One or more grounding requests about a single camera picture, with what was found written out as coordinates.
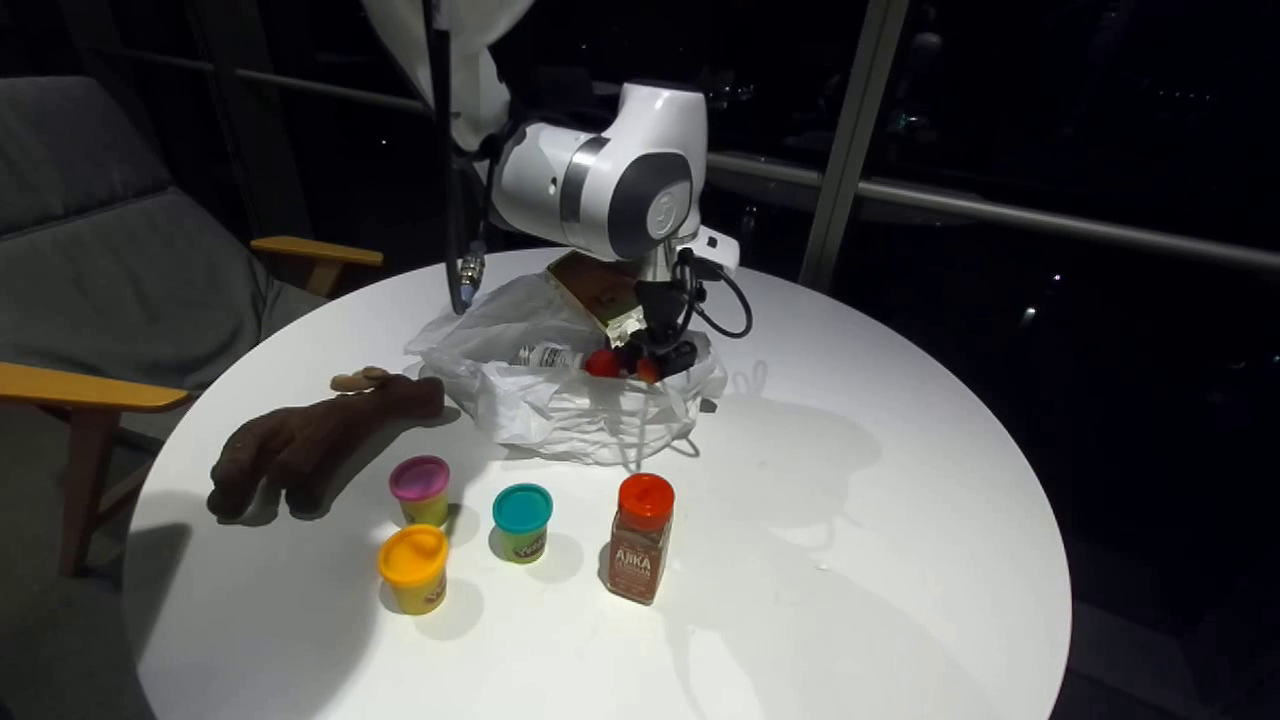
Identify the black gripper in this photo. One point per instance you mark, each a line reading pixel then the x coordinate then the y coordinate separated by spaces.
pixel 667 310

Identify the spice jar with red lid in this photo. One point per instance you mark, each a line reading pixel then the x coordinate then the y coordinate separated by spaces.
pixel 641 542

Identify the teal lid dough container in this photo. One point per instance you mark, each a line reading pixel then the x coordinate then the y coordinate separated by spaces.
pixel 520 519

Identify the pink lid dough container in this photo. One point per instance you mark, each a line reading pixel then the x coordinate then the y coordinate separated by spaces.
pixel 420 483

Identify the yellow lid dough container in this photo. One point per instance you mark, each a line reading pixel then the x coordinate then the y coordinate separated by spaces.
pixel 413 567

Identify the brown deer plush toy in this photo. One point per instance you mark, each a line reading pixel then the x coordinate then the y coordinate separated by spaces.
pixel 314 445

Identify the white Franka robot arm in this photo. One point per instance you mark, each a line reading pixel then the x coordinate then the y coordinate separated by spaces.
pixel 600 173

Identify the white plastic bag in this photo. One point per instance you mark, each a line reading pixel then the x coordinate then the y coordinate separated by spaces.
pixel 547 403

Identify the horizontal metal railing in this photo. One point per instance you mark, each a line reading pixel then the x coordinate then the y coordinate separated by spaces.
pixel 1042 220

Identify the grey armchair with wooden arms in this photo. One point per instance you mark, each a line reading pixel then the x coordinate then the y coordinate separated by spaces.
pixel 105 264

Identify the taped wrist camera box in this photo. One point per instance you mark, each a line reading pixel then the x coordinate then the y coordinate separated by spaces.
pixel 597 296

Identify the vertical metal post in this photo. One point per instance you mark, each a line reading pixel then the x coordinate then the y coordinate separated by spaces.
pixel 854 132

